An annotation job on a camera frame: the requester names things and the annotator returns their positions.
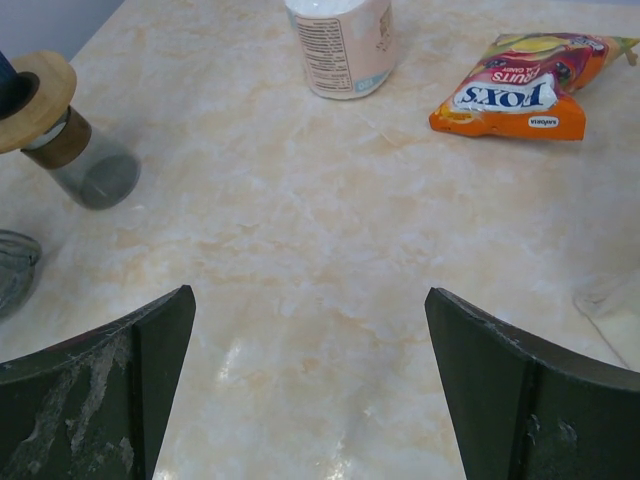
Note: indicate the white toilet paper roll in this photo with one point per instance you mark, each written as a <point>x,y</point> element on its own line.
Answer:
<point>348,47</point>

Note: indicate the glass pitcher with handle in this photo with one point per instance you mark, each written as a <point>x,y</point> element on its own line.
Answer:
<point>19,256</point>

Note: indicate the orange snack bag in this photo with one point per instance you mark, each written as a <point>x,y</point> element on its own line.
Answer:
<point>523,84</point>

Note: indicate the cream canvas tote bag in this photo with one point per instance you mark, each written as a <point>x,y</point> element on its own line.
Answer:
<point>611,303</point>

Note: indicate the blue glass dripper cone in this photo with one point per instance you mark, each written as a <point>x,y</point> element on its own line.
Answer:
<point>12,89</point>

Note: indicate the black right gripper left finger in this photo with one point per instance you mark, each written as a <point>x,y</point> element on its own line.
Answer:
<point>97,406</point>

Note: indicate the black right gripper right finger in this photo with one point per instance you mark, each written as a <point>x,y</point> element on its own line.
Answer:
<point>523,407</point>

